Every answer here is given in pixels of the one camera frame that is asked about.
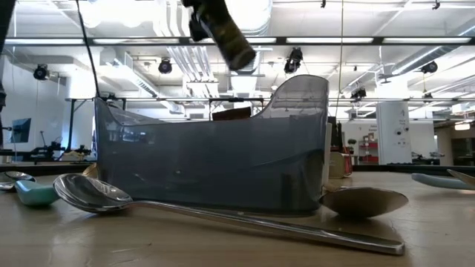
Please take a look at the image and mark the dark spice jar yellow lid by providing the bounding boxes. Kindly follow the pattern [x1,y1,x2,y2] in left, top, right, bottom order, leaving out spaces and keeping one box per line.
[198,0,258,72]

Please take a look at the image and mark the brown seasoning packet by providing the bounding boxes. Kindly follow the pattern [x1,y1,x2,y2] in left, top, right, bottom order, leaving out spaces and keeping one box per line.
[212,106,253,122]

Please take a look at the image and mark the gold spoon green handle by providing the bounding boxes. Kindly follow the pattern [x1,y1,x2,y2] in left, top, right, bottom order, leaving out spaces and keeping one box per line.
[82,162,99,179]

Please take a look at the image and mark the long all-steel spoon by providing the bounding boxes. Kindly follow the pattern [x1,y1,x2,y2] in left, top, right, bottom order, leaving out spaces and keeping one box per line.
[52,173,406,257]

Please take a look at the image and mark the steel spoon teal handle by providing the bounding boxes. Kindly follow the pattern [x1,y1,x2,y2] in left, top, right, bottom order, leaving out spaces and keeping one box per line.
[0,170,61,207]

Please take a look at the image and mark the steel spoon light blue handle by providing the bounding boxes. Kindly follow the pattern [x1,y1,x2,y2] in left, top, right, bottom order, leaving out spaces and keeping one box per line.
[410,172,475,191]

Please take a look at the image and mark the steel spoon orange handle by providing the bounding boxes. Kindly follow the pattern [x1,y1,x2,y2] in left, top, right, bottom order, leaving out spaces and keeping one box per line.
[446,168,475,188]

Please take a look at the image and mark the white ceiling pipes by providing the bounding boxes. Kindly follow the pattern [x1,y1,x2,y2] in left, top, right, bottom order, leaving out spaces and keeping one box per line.
[154,0,220,99]

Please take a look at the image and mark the dark grey translucent plastic bin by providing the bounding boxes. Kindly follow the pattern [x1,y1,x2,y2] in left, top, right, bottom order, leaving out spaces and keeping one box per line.
[94,73,330,217]

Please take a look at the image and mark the black background box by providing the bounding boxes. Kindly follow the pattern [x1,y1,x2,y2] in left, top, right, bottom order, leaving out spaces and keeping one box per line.
[328,116,343,149]

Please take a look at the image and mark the light grey plastic bin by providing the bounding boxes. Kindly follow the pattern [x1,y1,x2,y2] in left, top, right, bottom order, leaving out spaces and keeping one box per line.
[321,122,333,186]

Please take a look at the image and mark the background robot equipment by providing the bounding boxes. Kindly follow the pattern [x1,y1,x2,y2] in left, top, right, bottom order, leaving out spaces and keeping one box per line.
[0,139,93,163]

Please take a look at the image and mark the red rectangular spice tin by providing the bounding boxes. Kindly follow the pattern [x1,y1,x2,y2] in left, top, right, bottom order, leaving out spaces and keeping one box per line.
[328,146,353,179]

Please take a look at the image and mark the computer monitor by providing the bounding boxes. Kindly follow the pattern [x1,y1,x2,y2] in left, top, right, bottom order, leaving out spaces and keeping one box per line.
[10,117,33,145]

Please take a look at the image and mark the red storage shelf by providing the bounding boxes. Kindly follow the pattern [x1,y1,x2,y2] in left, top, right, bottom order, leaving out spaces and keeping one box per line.
[358,135,379,164]

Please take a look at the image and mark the white round pillar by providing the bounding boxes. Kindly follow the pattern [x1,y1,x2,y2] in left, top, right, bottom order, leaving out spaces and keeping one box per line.
[376,100,412,165]

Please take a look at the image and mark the wooden booth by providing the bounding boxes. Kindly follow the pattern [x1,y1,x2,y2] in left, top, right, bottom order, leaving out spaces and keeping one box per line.
[433,119,475,167]

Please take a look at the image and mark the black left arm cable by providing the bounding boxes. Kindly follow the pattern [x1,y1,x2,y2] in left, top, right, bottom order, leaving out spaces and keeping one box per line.
[75,0,102,98]

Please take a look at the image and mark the thin hanging wire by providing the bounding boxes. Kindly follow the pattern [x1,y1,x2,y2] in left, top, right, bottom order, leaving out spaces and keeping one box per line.
[335,0,345,119]

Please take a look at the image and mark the black aluminium table frame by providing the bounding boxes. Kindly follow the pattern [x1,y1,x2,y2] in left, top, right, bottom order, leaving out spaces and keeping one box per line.
[0,162,475,178]

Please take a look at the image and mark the steel spoon wooden handle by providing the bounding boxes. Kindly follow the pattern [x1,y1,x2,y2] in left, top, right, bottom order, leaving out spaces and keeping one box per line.
[318,183,410,219]

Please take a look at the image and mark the grey ceiling air duct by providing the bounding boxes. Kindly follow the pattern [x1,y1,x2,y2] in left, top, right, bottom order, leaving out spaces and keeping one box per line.
[389,16,475,77]

